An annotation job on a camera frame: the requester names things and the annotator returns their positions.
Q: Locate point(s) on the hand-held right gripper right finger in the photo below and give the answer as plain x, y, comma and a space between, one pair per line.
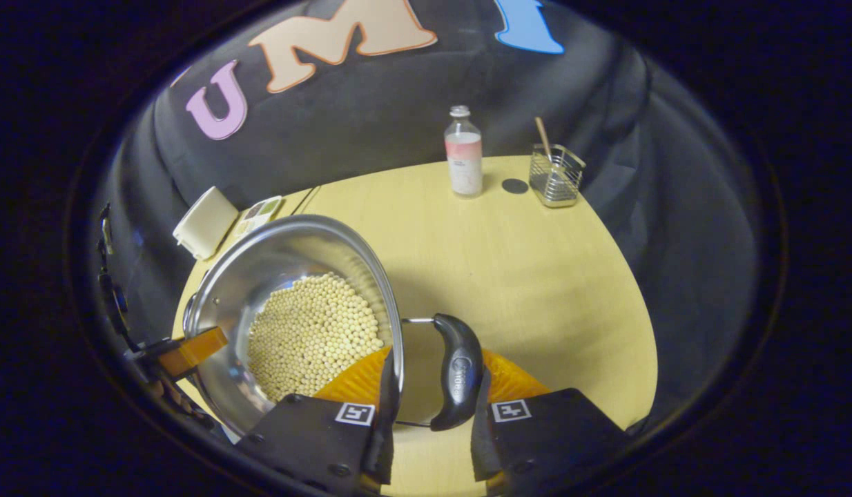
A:
482, 442

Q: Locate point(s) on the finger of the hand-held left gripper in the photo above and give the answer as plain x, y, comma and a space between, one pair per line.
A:
191, 348

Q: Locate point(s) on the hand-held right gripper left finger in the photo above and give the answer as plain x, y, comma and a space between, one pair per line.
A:
381, 449

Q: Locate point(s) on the stainless steel pot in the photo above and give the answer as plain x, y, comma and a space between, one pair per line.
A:
260, 262

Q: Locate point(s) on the pile of yellow beans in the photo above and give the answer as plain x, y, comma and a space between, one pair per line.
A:
308, 338

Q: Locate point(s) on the white toaster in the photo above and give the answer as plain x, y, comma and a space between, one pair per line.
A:
205, 222

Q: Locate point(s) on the white divided snack dish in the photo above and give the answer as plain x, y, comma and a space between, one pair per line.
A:
259, 215

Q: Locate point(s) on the small black round disc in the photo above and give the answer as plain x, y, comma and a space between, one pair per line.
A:
515, 186

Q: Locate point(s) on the clear bottle pink label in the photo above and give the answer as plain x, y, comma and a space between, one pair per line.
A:
464, 162

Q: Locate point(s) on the wooden stick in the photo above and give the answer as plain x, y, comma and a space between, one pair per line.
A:
542, 134

